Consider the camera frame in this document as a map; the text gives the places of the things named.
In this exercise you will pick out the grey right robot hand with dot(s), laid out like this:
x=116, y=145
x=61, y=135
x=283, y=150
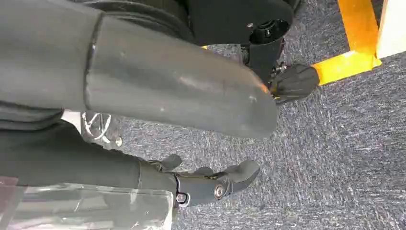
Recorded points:
x=165, y=85

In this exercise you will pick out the black robot leg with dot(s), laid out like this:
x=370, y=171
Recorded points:
x=222, y=22

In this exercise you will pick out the black ribbed robot foot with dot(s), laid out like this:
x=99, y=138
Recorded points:
x=295, y=83

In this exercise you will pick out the clear plastic sheet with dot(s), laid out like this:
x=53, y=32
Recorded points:
x=95, y=209

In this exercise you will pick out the yellow floor tape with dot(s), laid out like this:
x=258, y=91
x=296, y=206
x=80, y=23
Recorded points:
x=356, y=35

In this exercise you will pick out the pale furniture leg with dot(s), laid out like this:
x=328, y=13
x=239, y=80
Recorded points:
x=393, y=28

